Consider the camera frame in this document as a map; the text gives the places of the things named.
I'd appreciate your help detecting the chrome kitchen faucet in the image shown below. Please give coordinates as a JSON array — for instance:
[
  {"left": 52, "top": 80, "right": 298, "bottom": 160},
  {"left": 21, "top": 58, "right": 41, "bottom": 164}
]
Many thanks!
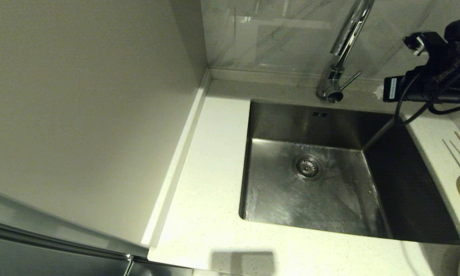
[{"left": 316, "top": 0, "right": 376, "bottom": 104}]

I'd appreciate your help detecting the stainless steel sink basin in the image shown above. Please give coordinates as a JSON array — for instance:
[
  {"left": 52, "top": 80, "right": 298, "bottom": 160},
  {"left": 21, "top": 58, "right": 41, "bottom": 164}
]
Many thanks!
[{"left": 238, "top": 99, "right": 460, "bottom": 244}]

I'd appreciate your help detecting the round metal drain strainer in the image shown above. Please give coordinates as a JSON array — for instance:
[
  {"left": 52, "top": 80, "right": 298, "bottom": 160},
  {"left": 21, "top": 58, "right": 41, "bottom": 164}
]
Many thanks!
[{"left": 292, "top": 154, "right": 324, "bottom": 181}]

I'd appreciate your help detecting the beige tall side panel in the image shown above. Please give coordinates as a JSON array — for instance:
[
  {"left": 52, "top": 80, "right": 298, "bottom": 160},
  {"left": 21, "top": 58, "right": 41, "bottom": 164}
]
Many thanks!
[{"left": 0, "top": 0, "right": 211, "bottom": 250}]

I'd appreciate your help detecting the grey stainless appliance door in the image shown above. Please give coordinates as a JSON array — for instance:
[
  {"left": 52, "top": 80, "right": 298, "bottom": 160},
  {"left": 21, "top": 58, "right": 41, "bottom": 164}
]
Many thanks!
[{"left": 0, "top": 188, "right": 194, "bottom": 276}]

